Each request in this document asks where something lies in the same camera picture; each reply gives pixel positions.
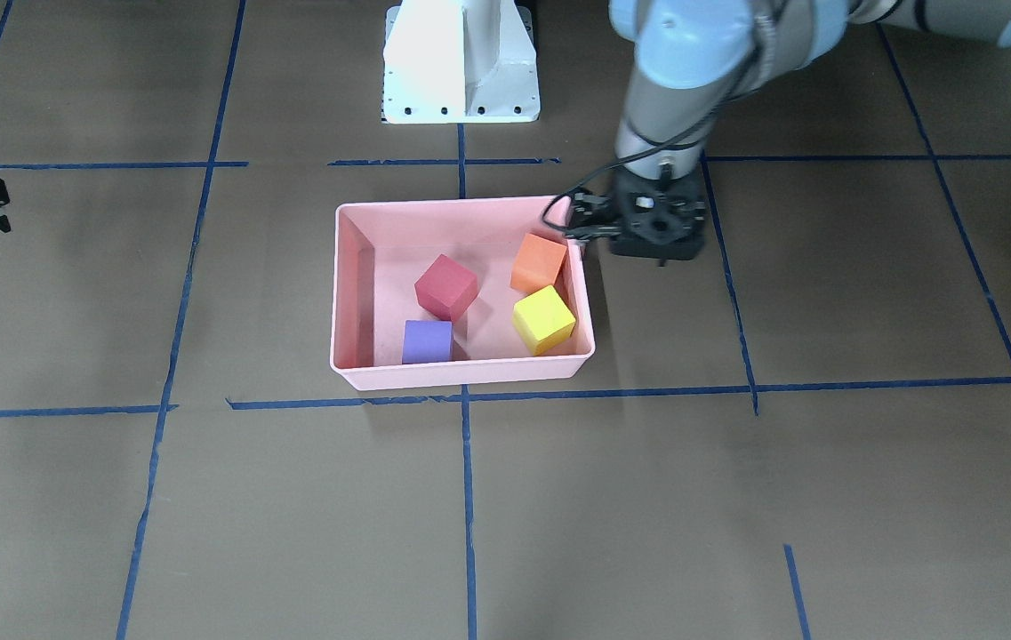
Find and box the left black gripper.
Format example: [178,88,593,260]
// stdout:
[565,169,709,263]

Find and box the orange foam block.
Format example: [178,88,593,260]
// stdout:
[510,234,567,295]

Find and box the yellow foam block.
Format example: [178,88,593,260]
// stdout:
[510,286,577,356]

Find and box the red foam block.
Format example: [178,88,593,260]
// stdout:
[413,254,480,321]

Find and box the purple foam block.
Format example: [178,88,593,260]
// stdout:
[402,321,453,365]

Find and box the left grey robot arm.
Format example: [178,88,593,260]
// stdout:
[542,1,1011,262]

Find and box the pink plastic bin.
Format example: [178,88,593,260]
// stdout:
[330,196,596,390]

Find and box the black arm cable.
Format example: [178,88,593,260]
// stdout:
[542,9,777,234]

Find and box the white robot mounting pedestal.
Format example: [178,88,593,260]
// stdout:
[381,1,542,125]

